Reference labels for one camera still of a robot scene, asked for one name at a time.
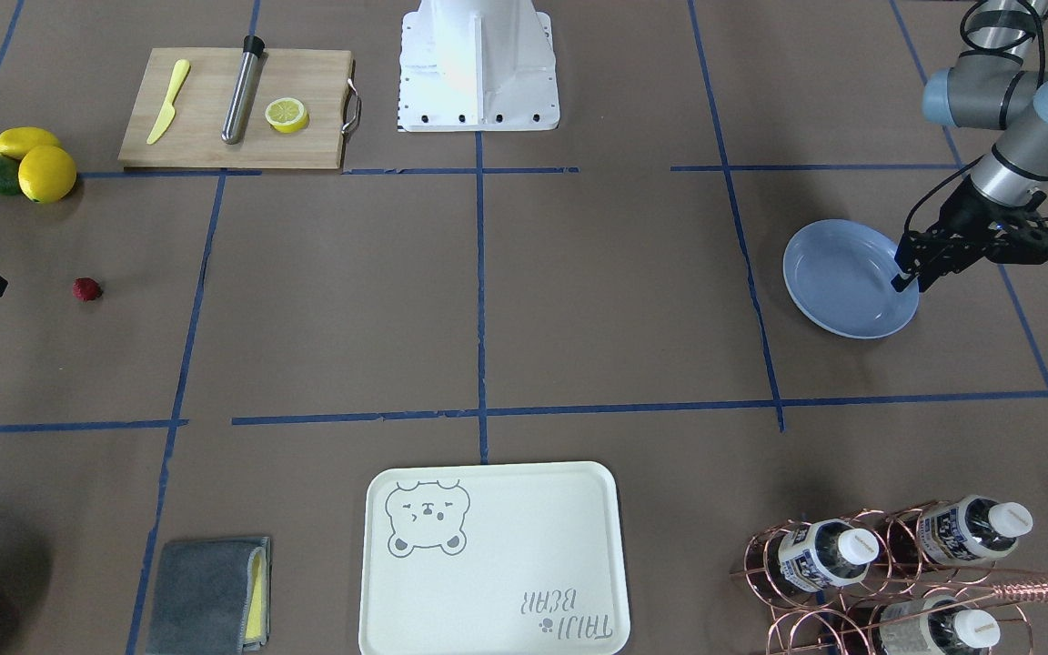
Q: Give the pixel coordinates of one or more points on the yellow plastic knife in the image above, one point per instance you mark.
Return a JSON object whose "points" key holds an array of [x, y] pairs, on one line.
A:
{"points": [[167, 111]]}

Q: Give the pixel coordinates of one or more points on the cream bear tray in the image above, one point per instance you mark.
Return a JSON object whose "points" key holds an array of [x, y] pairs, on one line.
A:
{"points": [[522, 558]]}

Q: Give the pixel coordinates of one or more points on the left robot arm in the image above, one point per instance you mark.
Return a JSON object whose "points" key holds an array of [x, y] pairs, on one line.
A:
{"points": [[990, 88]]}

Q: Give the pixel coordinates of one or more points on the grey folded cloth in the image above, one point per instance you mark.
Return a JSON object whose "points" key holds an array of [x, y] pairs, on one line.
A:
{"points": [[212, 596]]}

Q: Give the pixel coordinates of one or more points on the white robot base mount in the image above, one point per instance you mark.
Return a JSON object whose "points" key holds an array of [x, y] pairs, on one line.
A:
{"points": [[477, 66]]}

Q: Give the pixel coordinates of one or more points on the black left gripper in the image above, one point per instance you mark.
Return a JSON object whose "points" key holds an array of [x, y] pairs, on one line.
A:
{"points": [[962, 216]]}

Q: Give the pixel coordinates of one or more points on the red strawberry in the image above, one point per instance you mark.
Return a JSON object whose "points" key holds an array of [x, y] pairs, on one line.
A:
{"points": [[87, 289]]}

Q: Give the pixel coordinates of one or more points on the yellow lemon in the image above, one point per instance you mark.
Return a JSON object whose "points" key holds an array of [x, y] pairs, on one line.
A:
{"points": [[47, 174], [18, 141]]}

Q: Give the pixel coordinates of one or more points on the blue plate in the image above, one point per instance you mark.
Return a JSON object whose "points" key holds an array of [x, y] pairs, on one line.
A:
{"points": [[839, 275]]}

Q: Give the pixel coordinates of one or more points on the half lemon slice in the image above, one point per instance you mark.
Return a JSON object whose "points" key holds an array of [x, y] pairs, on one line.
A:
{"points": [[287, 115]]}

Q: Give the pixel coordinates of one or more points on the copper wire bottle rack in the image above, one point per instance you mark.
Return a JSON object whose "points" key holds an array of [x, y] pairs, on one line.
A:
{"points": [[928, 579]]}

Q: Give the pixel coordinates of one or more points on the steel knife sharpener rod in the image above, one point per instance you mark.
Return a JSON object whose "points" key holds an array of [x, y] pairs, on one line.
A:
{"points": [[251, 65]]}

